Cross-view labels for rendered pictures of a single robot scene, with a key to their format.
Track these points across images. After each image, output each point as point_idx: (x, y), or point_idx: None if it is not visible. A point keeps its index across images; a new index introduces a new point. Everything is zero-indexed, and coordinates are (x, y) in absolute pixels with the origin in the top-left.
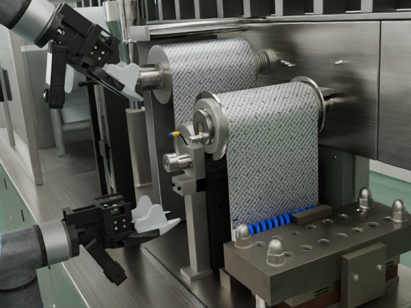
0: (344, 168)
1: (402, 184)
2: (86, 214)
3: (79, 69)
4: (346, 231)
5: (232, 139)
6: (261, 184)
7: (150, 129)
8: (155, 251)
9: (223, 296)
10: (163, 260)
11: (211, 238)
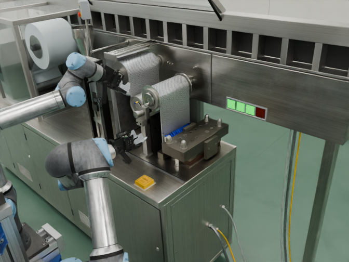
0: (197, 106)
1: None
2: (119, 141)
3: (109, 87)
4: (203, 132)
5: (161, 104)
6: (171, 118)
7: (112, 95)
8: None
9: (161, 161)
10: (130, 151)
11: (151, 140)
